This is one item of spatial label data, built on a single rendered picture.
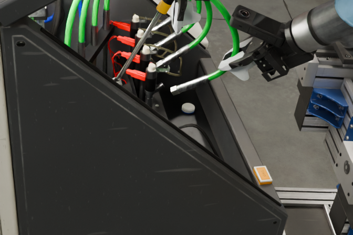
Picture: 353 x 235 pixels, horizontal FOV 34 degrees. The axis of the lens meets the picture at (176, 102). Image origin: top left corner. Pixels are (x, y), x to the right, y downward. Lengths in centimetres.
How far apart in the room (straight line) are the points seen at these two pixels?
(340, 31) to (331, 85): 79
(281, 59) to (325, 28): 14
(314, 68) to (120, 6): 61
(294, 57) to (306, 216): 131
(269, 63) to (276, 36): 6
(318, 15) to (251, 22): 13
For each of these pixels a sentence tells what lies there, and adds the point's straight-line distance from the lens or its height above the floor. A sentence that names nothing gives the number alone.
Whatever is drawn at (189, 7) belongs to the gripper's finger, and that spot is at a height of 130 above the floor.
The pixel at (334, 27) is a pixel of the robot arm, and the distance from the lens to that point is 109.
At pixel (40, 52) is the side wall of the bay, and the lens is 94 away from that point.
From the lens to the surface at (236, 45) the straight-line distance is 124.
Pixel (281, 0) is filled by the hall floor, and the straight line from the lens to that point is 449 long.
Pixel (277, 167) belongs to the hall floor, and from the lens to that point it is 291.
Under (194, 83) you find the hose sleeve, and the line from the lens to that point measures 130.
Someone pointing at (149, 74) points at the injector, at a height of 112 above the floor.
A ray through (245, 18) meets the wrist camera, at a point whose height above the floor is 137.
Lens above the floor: 190
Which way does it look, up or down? 36 degrees down
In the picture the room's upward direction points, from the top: 7 degrees clockwise
